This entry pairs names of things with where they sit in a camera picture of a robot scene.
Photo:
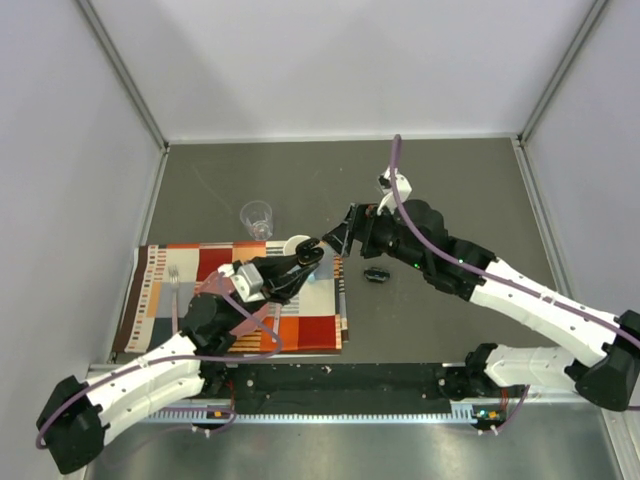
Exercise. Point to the blue mug white inside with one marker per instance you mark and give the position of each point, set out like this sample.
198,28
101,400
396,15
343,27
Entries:
291,244

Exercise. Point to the black taped earbud charging case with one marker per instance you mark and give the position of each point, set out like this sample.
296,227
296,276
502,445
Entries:
376,275

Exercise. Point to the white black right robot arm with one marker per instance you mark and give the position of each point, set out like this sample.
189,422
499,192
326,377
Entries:
595,353

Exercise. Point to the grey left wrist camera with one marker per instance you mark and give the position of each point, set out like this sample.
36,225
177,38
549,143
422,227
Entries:
246,280

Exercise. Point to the pink handled fork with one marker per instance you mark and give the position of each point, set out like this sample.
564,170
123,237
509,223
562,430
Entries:
175,282

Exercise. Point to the clear plastic cup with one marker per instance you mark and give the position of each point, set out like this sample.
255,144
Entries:
257,217

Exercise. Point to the pink handled knife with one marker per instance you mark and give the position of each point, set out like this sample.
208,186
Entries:
276,323

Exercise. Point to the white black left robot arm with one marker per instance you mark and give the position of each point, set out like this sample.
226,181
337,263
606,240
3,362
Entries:
81,418

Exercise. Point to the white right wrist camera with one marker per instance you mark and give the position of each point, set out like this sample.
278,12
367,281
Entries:
395,189

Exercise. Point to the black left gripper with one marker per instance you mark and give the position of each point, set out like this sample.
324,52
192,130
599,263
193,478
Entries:
278,287

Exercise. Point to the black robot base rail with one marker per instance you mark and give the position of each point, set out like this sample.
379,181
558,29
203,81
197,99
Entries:
338,388

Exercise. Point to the orange patchwork placemat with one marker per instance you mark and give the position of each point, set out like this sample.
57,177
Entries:
314,322

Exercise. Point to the white slotted cable duct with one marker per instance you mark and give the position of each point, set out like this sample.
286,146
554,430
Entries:
457,413

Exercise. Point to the black case with gold line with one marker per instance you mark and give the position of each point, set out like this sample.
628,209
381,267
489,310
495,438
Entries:
309,252

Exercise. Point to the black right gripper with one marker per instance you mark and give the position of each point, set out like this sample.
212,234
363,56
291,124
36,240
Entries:
359,224

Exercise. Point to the pink dotted plate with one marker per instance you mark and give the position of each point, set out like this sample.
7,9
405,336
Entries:
216,284

